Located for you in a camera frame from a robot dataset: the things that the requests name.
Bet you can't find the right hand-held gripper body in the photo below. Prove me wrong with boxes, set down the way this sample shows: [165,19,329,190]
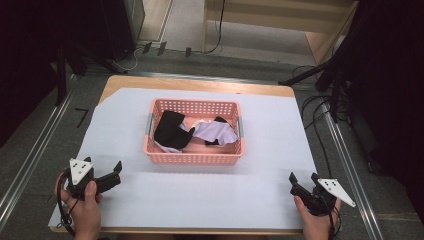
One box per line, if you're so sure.
[304,178,357,217]

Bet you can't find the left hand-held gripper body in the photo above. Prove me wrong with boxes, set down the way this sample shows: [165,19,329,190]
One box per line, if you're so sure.
[66,158,100,201]

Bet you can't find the pink plastic basket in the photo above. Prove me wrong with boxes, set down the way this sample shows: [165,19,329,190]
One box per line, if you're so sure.
[143,97,246,166]

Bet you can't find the person's left hand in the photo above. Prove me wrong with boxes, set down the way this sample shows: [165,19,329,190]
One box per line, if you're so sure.
[54,173,104,240]

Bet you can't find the person's right hand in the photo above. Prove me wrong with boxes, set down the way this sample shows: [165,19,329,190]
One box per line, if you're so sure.
[293,195,343,240]

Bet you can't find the black metal stand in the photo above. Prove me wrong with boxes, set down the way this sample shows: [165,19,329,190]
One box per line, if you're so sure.
[278,0,368,124]
[54,41,88,107]

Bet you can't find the white table mat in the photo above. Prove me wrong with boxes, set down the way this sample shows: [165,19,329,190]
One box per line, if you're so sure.
[47,86,318,231]

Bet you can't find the dark cabinet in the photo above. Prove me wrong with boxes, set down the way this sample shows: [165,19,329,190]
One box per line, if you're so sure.
[98,0,147,63]

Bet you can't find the wooden shelf unit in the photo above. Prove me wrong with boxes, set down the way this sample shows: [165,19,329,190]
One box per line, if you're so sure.
[201,0,360,67]

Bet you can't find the metal floor rail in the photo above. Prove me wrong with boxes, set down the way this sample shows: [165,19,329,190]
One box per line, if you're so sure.
[0,74,77,232]
[322,101,385,240]

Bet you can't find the right hand-held gripper cable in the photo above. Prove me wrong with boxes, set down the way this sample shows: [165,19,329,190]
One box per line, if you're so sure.
[328,199,343,240]

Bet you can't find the hand-held gripper cable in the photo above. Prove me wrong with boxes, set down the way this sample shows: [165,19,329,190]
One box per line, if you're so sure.
[55,168,77,237]
[328,199,343,240]

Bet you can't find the left hand-held gripper cable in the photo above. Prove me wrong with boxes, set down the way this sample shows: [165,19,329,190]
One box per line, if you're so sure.
[55,168,77,237]

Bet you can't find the black floor cables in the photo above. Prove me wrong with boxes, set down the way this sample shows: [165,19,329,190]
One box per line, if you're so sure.
[291,64,351,179]

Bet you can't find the white floor cable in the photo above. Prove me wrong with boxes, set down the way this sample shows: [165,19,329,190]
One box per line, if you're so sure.
[110,45,144,73]

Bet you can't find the black hanging cable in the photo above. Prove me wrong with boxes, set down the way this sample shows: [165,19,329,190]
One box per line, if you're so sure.
[203,0,227,55]

